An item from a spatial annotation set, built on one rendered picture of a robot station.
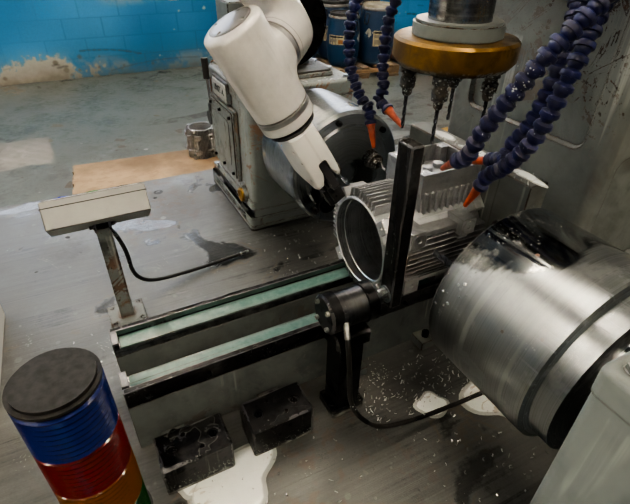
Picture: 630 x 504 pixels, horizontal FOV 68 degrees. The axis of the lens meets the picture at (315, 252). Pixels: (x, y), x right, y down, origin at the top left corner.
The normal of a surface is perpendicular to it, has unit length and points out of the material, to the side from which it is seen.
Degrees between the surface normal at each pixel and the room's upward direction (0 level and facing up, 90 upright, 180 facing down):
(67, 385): 0
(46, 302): 0
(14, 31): 90
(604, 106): 90
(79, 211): 52
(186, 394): 90
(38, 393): 0
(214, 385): 90
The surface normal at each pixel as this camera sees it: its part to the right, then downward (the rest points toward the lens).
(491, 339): -0.84, 0.00
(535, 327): -0.71, -0.27
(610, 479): -0.89, 0.25
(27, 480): 0.01, -0.82
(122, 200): 0.37, -0.09
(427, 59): -0.62, 0.44
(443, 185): 0.45, 0.52
